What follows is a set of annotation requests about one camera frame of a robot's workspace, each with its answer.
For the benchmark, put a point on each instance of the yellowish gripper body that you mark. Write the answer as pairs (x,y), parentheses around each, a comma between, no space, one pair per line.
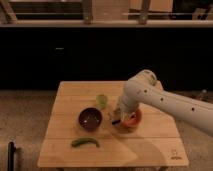
(127,116)

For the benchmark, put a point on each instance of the whiteboard eraser block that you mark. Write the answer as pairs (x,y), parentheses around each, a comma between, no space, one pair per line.
(115,116)

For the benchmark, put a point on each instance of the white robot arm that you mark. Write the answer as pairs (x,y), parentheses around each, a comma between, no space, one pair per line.
(141,88)

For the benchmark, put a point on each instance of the green plastic cup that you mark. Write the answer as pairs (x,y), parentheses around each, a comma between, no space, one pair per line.
(101,101)

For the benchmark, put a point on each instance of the orange bowl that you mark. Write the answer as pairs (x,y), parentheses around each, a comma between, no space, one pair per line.
(134,120)

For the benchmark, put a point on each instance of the dark purple bowl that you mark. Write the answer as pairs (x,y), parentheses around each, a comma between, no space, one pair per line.
(90,119)

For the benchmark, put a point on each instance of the wooden folding table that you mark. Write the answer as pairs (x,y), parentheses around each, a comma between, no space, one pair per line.
(155,142)

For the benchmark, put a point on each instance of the green pepper toy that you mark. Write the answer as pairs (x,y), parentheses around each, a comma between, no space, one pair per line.
(81,141)

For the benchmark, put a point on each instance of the black post at lower left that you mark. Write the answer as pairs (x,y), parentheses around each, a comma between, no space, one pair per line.
(11,152)

